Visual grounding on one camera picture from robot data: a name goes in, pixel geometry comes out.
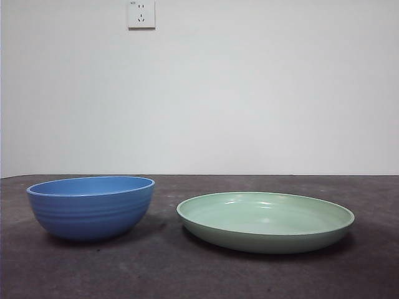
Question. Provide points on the green round plate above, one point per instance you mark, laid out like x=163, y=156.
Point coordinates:
x=265, y=240

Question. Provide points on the blue ribbed bowl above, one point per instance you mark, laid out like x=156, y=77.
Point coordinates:
x=90, y=218

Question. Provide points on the white wall socket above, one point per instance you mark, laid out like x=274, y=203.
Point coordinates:
x=141, y=15

